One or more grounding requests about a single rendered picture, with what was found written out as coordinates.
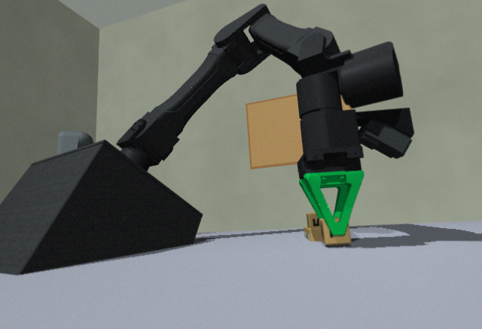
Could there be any tan wooden number cube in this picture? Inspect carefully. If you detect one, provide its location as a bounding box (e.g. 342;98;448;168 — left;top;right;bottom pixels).
307;212;320;229
319;218;351;245

